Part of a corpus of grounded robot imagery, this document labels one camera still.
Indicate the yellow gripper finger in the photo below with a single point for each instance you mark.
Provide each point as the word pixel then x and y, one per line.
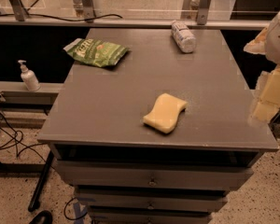
pixel 257 45
pixel 266 101

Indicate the green jalapeno chip bag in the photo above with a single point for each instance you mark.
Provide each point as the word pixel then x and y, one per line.
pixel 95 52

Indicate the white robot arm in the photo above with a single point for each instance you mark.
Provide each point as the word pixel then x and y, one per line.
pixel 272 44

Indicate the white pump dispenser bottle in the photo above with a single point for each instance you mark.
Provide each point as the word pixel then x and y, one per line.
pixel 28 77

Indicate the yellow sponge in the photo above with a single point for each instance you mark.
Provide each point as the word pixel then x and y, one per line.
pixel 165 112

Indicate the grey drawer cabinet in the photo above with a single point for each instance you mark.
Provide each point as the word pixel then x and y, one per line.
pixel 163 137

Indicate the black stand leg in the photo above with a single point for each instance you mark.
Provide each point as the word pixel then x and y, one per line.
pixel 35 203

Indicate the metal window frame rail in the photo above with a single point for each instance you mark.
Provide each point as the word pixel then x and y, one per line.
pixel 206 14

